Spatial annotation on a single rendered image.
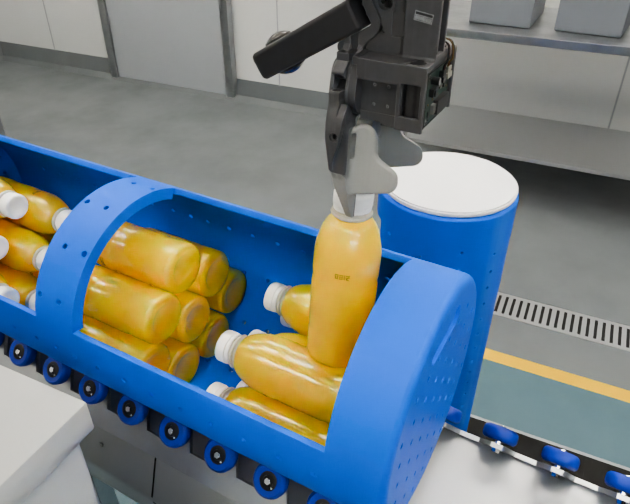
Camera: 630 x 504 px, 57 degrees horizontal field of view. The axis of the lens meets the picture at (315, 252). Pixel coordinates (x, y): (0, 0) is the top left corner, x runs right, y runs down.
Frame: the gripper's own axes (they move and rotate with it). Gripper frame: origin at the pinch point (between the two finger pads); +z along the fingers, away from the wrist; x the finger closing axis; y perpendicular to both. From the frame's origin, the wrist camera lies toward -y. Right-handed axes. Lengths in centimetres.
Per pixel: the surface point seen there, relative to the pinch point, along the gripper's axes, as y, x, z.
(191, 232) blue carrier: -34.3, 13.5, 22.8
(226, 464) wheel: -10.7, -11.4, 35.7
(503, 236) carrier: 6, 58, 36
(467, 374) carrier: 5, 55, 73
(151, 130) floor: -268, 235, 135
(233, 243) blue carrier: -26.1, 13.4, 22.2
